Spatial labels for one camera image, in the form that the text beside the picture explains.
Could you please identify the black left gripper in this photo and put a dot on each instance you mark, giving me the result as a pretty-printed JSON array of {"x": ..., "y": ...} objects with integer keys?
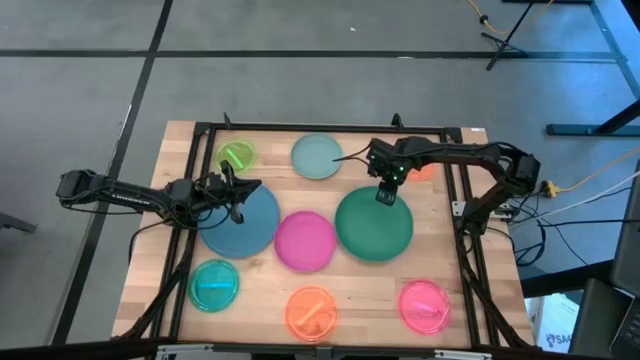
[{"x": 216, "y": 192}]

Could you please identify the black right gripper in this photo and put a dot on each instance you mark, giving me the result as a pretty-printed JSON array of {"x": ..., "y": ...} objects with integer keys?
[{"x": 392, "y": 157}]

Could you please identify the orange translucent small plate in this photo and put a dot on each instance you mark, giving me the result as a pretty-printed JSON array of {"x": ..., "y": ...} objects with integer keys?
[
  {"x": 422, "y": 174},
  {"x": 311, "y": 315}
]

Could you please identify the large green plate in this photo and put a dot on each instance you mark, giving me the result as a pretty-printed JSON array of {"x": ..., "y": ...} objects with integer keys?
[{"x": 372, "y": 227}]

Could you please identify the grey-blue medium plate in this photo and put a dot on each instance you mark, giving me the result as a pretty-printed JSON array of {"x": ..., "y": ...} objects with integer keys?
[{"x": 315, "y": 156}]

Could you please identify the magenta medium plate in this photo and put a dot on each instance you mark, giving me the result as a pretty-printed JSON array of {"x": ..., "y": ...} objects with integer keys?
[{"x": 305, "y": 241}]

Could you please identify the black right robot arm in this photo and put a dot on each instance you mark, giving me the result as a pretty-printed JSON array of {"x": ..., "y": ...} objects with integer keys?
[{"x": 450, "y": 150}]

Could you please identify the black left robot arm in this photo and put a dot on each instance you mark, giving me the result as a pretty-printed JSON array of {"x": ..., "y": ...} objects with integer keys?
[{"x": 125, "y": 192}]

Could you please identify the lime translucent small plate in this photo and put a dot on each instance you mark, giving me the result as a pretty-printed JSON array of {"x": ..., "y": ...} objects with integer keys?
[{"x": 245, "y": 152}]

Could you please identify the large dark blue plate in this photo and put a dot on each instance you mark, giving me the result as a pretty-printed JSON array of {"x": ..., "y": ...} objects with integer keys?
[{"x": 260, "y": 225}]

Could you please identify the teal translucent small plate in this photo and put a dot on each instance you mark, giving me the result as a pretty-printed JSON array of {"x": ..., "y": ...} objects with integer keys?
[{"x": 214, "y": 286}]

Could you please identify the pink translucent small plate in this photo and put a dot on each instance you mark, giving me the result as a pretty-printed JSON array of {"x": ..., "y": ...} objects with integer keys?
[{"x": 425, "y": 307}]

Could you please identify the black tripod stand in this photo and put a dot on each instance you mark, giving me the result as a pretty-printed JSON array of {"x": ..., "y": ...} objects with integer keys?
[{"x": 500, "y": 46}]

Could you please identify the black desk foot bar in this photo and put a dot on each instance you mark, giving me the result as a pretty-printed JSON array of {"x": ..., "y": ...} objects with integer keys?
[{"x": 560, "y": 282}]

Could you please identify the grey stand foot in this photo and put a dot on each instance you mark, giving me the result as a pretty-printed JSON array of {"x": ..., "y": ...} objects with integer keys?
[{"x": 15, "y": 222}]

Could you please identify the white cardboard box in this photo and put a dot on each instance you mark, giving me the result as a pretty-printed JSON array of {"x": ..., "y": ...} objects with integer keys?
[{"x": 555, "y": 320}]

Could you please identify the dark grey monitor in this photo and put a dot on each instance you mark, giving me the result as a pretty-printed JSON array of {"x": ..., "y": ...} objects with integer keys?
[{"x": 627, "y": 240}]

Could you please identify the dark grey flat panel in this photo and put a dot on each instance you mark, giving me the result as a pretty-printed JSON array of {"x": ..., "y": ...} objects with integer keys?
[{"x": 595, "y": 320}]

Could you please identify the black laptop keyboard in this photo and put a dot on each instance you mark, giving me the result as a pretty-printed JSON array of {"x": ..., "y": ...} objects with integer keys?
[{"x": 630, "y": 335}]

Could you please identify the black metal table frame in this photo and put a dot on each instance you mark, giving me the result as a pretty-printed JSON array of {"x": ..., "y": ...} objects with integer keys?
[{"x": 325, "y": 127}]

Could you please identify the small white metal bracket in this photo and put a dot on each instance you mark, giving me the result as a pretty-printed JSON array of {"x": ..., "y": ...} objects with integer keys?
[{"x": 458, "y": 208}]

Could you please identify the small silver metal bracket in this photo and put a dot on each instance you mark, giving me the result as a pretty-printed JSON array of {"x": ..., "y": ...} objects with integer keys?
[{"x": 504, "y": 212}]

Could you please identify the silver beam bracket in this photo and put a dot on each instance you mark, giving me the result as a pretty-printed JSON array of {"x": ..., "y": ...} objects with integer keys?
[
  {"x": 462, "y": 355},
  {"x": 185, "y": 351}
]

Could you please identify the black desk leg frame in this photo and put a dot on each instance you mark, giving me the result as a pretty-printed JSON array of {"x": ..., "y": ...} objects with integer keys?
[{"x": 575, "y": 130}]

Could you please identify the black overhead mount beam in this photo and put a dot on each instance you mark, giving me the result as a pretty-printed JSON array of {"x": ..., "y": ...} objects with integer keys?
[{"x": 75, "y": 352}]

